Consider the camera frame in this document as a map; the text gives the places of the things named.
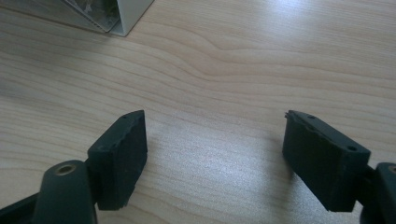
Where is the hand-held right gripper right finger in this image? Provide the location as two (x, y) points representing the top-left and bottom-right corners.
(281, 109), (372, 213)

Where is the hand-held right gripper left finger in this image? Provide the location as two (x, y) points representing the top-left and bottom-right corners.
(86, 109), (149, 212)

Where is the white box with printed side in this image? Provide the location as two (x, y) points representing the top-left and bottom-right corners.
(0, 0), (155, 37)

